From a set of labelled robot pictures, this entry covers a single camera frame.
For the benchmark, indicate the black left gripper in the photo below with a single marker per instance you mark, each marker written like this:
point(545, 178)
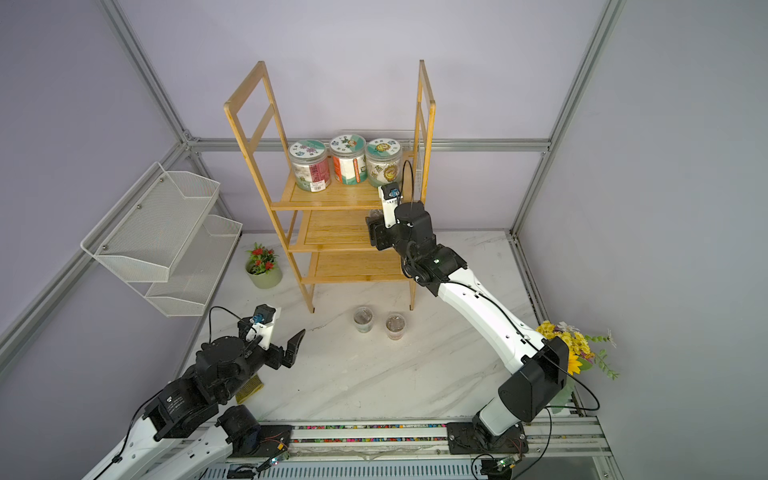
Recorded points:
point(278, 359)

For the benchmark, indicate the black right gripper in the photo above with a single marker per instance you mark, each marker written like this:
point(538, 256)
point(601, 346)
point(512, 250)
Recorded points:
point(381, 235)

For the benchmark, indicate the green-lid sunflower seed jar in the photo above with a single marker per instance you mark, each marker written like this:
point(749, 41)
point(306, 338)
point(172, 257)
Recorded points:
point(384, 159)

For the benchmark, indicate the small clear seed cup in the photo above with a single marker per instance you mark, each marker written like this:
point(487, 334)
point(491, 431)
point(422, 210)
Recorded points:
point(363, 319)
point(395, 325)

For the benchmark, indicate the seed jar with red base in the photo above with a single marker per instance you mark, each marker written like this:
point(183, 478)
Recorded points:
point(348, 155)

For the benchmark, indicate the seed jar with floral lid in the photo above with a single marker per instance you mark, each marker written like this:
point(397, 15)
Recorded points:
point(309, 161)

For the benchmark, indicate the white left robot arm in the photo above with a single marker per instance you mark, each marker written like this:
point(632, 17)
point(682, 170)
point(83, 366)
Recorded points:
point(194, 421)

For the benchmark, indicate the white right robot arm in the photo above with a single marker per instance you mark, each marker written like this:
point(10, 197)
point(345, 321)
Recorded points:
point(539, 366)

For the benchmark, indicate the bamboo three-tier shelf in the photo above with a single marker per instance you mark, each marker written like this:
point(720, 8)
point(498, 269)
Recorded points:
point(323, 234)

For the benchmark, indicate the black and yellow glove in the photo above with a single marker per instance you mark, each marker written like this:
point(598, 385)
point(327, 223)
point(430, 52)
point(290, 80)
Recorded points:
point(247, 390)

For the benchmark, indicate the green pot with red flowers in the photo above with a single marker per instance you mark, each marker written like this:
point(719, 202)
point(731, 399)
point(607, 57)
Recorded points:
point(262, 267)

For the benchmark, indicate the sunflower bouquet in vase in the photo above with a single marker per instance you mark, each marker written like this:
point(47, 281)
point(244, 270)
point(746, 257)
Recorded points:
point(585, 352)

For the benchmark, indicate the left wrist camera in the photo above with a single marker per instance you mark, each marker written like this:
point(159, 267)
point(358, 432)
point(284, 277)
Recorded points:
point(263, 324)

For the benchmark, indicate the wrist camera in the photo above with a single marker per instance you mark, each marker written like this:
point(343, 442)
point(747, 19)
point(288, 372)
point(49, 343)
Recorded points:
point(390, 195)
point(263, 324)

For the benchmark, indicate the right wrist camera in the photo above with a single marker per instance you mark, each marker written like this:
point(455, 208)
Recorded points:
point(390, 195)

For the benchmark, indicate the white mesh wall basket rack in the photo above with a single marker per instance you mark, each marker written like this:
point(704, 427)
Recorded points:
point(164, 240)

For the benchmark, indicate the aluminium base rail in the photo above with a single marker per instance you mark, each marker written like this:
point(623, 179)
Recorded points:
point(407, 449)

